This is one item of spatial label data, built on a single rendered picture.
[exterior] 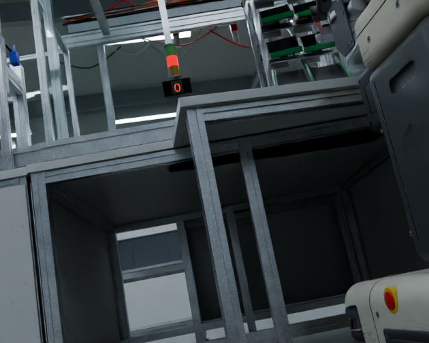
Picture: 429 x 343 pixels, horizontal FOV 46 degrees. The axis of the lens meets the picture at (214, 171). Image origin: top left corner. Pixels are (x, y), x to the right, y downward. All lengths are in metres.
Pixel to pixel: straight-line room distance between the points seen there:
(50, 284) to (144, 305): 10.61
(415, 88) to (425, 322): 0.40
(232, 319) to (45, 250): 0.73
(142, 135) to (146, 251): 2.05
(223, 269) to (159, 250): 2.49
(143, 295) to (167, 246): 8.58
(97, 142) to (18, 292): 0.58
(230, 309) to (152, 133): 0.79
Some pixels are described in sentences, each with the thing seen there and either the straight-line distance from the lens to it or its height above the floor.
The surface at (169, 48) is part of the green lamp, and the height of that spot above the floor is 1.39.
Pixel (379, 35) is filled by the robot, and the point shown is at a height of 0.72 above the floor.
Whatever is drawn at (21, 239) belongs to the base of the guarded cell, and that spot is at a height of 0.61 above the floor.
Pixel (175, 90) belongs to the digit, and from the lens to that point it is 2.23.
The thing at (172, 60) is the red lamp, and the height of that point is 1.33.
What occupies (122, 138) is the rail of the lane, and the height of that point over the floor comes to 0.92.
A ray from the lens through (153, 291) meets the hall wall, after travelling 12.38.
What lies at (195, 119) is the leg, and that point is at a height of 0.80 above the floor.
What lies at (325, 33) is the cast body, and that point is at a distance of 2.04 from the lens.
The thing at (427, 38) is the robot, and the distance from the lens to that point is 0.92.
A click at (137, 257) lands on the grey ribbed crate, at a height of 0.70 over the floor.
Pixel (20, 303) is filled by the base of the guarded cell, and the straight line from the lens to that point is 1.82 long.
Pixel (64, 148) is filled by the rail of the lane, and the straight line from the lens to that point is 1.92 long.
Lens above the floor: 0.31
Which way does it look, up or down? 14 degrees up
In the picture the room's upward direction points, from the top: 11 degrees counter-clockwise
